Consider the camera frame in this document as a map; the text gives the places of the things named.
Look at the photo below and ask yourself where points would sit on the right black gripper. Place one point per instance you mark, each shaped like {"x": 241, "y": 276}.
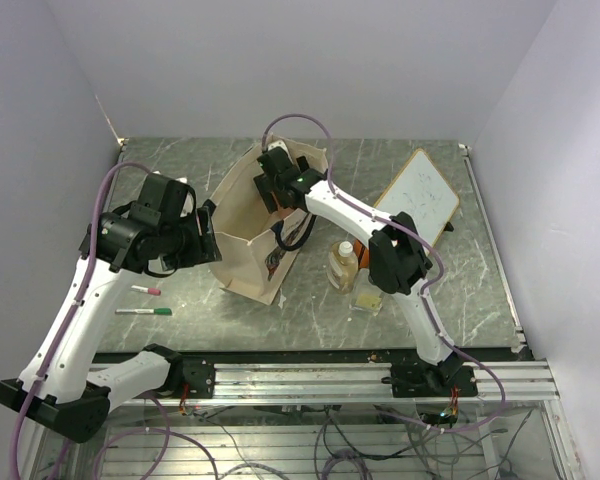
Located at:
{"x": 266, "y": 188}

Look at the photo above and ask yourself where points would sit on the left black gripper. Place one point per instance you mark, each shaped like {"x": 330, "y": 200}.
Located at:
{"x": 204, "y": 248}

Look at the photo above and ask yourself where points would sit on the beige canvas tote bag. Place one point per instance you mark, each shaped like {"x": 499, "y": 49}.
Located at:
{"x": 257, "y": 247}

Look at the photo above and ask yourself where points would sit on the clear bottle with white cap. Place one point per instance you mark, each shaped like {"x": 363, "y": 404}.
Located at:
{"x": 342, "y": 266}

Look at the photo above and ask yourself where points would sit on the amber bottle with black cap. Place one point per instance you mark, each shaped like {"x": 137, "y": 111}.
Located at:
{"x": 365, "y": 295}

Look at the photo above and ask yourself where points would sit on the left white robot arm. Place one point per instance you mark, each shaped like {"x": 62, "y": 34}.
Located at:
{"x": 57, "y": 389}

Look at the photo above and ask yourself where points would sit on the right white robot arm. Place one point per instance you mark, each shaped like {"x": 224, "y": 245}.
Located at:
{"x": 398, "y": 263}

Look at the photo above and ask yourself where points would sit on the red capped marker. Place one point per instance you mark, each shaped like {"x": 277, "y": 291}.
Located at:
{"x": 146, "y": 290}

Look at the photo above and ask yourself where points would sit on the green capped marker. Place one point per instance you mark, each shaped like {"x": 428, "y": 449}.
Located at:
{"x": 145, "y": 311}

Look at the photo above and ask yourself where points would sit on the small whiteboard with wooden frame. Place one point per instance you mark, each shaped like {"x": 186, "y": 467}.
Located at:
{"x": 420, "y": 190}

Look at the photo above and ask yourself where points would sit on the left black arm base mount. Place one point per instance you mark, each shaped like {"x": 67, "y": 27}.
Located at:
{"x": 190, "y": 377}

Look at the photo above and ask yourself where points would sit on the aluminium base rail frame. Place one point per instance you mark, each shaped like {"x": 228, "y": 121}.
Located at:
{"x": 326, "y": 415}

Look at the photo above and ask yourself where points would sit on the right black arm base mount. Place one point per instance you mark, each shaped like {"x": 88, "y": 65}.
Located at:
{"x": 417, "y": 381}

